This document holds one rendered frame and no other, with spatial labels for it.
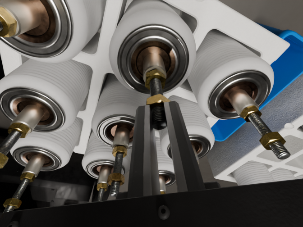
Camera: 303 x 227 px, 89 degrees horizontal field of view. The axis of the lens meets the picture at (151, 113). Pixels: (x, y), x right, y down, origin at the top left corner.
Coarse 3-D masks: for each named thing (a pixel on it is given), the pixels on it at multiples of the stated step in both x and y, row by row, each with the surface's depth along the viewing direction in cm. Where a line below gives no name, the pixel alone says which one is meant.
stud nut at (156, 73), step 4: (148, 72) 14; (152, 72) 13; (156, 72) 13; (160, 72) 13; (148, 76) 13; (152, 76) 13; (156, 76) 13; (160, 76) 13; (164, 76) 13; (148, 80) 13; (160, 80) 13; (164, 80) 13; (148, 84) 14; (164, 84) 14; (148, 88) 14
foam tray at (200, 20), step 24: (120, 0) 19; (168, 0) 19; (192, 0) 19; (216, 0) 19; (192, 24) 23; (216, 24) 21; (240, 24) 21; (0, 48) 22; (96, 48) 25; (264, 48) 23; (96, 72) 24; (96, 96) 28; (168, 96) 28; (192, 96) 28; (216, 120) 33
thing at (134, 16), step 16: (144, 0) 20; (160, 0) 21; (128, 16) 14; (144, 16) 14; (160, 16) 14; (176, 16) 14; (128, 32) 14; (112, 48) 16; (192, 48) 16; (112, 64) 17; (192, 64) 17
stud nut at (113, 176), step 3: (111, 174) 18; (114, 174) 18; (117, 174) 18; (120, 174) 18; (108, 177) 18; (111, 177) 17; (114, 177) 17; (117, 177) 17; (120, 177) 18; (123, 177) 18; (108, 180) 18; (111, 180) 17; (114, 180) 17; (117, 180) 17; (120, 180) 17; (123, 180) 18; (108, 183) 18; (120, 183) 18; (123, 183) 18
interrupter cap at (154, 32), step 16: (144, 32) 14; (160, 32) 14; (176, 32) 14; (128, 48) 15; (144, 48) 15; (160, 48) 16; (176, 48) 15; (128, 64) 16; (176, 64) 16; (128, 80) 17; (176, 80) 18
